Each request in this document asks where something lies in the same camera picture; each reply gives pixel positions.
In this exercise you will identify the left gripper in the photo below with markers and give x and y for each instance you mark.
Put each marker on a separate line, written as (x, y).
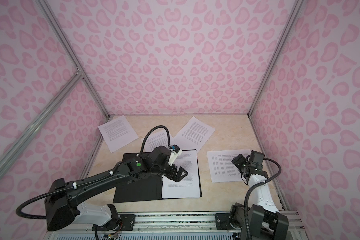
(178, 177)

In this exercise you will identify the left diagonal aluminium bar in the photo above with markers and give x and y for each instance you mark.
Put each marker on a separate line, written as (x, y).
(11, 155)

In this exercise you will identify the corner aluminium post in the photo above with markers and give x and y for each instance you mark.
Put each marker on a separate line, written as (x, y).
(52, 20)
(298, 7)

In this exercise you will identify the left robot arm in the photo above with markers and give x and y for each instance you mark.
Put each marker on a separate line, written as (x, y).
(67, 203)

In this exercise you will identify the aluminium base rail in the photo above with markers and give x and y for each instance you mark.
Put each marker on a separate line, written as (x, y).
(155, 226)

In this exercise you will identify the left corner aluminium post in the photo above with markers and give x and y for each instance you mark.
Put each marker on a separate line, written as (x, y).
(52, 20)

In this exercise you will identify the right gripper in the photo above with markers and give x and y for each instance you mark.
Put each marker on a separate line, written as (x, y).
(238, 160)

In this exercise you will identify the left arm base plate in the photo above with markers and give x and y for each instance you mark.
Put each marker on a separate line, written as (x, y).
(128, 221)

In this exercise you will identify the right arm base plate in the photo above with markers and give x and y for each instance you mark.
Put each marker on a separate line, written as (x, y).
(224, 222)

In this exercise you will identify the black and white folder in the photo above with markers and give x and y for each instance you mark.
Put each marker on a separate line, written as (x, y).
(160, 188)

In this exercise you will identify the right corner aluminium post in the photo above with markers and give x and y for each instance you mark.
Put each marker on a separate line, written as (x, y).
(298, 7)

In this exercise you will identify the hidden paper sheet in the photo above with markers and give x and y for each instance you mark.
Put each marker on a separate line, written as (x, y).
(193, 135)

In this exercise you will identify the centre highlighted paper sheet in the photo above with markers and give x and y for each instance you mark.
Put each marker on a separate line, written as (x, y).
(156, 139)

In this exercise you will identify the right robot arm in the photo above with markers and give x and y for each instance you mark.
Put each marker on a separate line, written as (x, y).
(258, 217)

